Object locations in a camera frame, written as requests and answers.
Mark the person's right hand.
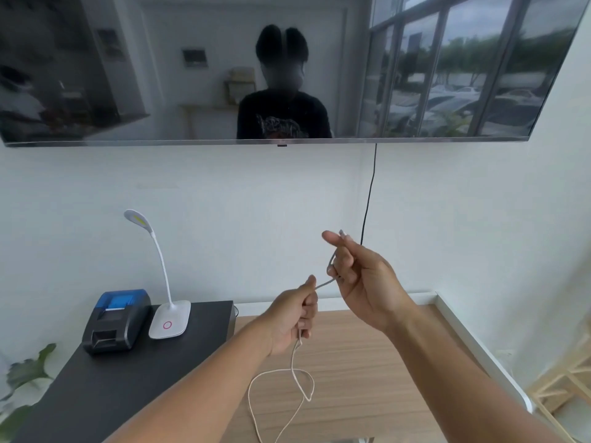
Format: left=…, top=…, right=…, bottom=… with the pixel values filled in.
left=321, top=230, right=412, bottom=335

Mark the person's left hand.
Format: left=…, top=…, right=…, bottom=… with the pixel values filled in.
left=258, top=274, right=320, bottom=358

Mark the white charging cable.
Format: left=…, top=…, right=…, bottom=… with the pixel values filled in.
left=247, top=229, right=352, bottom=443

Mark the person's right forearm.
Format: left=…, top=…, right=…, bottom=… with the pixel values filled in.
left=385, top=299, right=562, bottom=443

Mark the person's left forearm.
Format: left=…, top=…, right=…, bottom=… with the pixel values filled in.
left=103, top=316, right=273, bottom=443

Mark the wooden desk with white rim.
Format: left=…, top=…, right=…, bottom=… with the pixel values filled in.
left=226, top=290, right=534, bottom=443

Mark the white gooseneck desk lamp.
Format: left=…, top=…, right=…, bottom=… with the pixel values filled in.
left=123, top=209, right=191, bottom=340

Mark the black and blue receipt printer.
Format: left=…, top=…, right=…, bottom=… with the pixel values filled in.
left=82, top=289, right=152, bottom=356

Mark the black cabinet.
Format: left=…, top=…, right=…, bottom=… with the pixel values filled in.
left=11, top=300, right=235, bottom=443

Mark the light wooden rack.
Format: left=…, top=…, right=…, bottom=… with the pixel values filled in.
left=526, top=317, right=591, bottom=443

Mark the green leafy plant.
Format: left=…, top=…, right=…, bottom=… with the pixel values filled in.
left=0, top=343, right=57, bottom=429

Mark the black power cable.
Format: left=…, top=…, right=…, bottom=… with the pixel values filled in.
left=360, top=142, right=379, bottom=247

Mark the wall-mounted television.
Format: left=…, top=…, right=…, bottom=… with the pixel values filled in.
left=0, top=0, right=591, bottom=148

